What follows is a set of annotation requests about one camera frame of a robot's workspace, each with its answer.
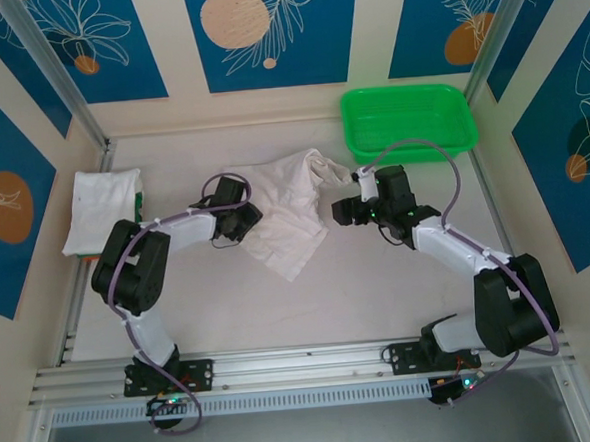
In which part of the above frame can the white t-shirt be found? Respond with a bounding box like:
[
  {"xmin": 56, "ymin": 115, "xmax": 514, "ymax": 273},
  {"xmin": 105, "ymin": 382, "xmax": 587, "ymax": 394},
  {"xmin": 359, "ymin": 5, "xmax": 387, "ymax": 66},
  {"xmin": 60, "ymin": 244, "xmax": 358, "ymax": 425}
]
[
  {"xmin": 56, "ymin": 166, "xmax": 147, "ymax": 259},
  {"xmin": 220, "ymin": 145, "xmax": 360, "ymax": 287}
]

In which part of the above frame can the grey slotted cable duct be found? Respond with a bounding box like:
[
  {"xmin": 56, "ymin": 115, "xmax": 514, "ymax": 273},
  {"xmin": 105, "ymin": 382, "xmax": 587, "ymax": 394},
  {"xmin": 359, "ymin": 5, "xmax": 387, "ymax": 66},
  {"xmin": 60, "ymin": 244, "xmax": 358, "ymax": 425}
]
[{"xmin": 49, "ymin": 378, "xmax": 432, "ymax": 428}]

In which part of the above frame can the green plastic basket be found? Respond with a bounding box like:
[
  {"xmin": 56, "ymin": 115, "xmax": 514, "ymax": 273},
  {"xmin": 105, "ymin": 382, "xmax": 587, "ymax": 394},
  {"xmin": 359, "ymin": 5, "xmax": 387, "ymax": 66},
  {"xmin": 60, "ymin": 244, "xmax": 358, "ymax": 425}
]
[{"xmin": 339, "ymin": 80, "xmax": 482, "ymax": 170}]

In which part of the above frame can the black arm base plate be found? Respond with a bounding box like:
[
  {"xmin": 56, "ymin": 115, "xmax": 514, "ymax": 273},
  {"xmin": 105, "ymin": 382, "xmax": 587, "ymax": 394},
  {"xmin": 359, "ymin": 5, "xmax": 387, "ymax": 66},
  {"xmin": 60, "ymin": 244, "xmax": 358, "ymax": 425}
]
[
  {"xmin": 386, "ymin": 337, "xmax": 483, "ymax": 377},
  {"xmin": 121, "ymin": 358, "xmax": 216, "ymax": 398}
]

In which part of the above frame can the aluminium side rail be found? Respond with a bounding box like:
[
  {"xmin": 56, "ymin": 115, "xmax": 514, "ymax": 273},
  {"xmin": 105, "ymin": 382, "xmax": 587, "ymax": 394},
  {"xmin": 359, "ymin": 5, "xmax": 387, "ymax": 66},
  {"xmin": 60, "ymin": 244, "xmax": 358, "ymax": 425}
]
[
  {"xmin": 470, "ymin": 142, "xmax": 572, "ymax": 351},
  {"xmin": 44, "ymin": 136, "xmax": 130, "ymax": 370}
]

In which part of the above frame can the aluminium frame rail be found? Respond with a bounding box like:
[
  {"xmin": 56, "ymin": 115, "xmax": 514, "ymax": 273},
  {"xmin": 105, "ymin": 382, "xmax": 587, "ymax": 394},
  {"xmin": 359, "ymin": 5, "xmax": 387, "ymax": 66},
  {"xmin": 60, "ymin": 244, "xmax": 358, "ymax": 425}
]
[{"xmin": 25, "ymin": 331, "xmax": 581, "ymax": 412}]

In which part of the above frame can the aluminium frame post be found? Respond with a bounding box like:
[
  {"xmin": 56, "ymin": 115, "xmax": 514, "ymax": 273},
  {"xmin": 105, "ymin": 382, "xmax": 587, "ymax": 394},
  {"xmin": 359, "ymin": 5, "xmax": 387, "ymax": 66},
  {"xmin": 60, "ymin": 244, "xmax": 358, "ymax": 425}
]
[
  {"xmin": 0, "ymin": 0, "xmax": 117, "ymax": 162},
  {"xmin": 458, "ymin": 0, "xmax": 543, "ymax": 102}
]

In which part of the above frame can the folded white t-shirt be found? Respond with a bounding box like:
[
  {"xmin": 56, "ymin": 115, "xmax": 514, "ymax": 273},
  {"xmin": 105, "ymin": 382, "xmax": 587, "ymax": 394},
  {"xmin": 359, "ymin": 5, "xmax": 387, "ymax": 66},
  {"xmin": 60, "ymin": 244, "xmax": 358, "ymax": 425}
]
[{"xmin": 56, "ymin": 166, "xmax": 147, "ymax": 259}]

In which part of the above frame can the blue floral wall panel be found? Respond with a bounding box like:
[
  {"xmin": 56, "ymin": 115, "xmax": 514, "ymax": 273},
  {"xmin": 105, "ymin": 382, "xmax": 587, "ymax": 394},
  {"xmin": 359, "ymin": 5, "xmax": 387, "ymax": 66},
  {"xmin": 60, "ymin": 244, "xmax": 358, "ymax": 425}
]
[
  {"xmin": 384, "ymin": 0, "xmax": 520, "ymax": 81},
  {"xmin": 183, "ymin": 0, "xmax": 366, "ymax": 95},
  {"xmin": 505, "ymin": 10, "xmax": 590, "ymax": 278},
  {"xmin": 25, "ymin": 0, "xmax": 169, "ymax": 109},
  {"xmin": 481, "ymin": 0, "xmax": 585, "ymax": 104},
  {"xmin": 0, "ymin": 68, "xmax": 66, "ymax": 321},
  {"xmin": 0, "ymin": 0, "xmax": 75, "ymax": 144}
]

